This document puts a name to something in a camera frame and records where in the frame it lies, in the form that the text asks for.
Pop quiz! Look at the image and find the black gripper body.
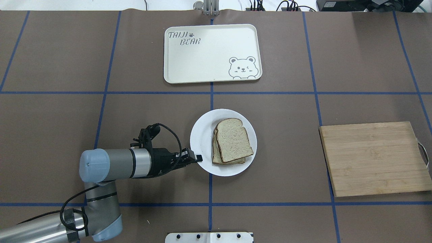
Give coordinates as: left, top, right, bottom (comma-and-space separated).
149, 148, 189, 177

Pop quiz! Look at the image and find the white round plate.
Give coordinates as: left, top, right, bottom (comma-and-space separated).
190, 109, 257, 177

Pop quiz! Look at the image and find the bread slice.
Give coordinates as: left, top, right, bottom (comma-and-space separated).
214, 117, 254, 164
212, 129, 246, 165

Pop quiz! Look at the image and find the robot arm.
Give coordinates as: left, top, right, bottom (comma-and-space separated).
1, 148, 203, 243

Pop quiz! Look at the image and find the cream bear tray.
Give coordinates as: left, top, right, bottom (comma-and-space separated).
163, 24, 263, 84

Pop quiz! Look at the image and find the small metal cylinder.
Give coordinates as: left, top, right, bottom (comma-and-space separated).
193, 1, 204, 10

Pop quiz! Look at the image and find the wooden cutting board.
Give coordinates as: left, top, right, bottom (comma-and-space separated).
319, 121, 431, 197

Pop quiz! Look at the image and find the white camera stand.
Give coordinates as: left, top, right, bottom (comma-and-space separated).
165, 232, 254, 243

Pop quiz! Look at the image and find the aluminium frame post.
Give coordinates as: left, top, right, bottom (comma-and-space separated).
202, 0, 220, 16

